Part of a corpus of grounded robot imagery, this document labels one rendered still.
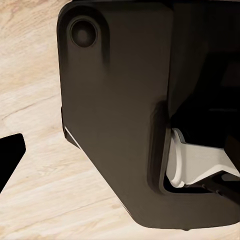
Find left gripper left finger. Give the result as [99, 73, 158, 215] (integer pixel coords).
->
[0, 133, 26, 193]

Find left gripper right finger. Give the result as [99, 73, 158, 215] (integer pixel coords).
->
[224, 133, 240, 172]

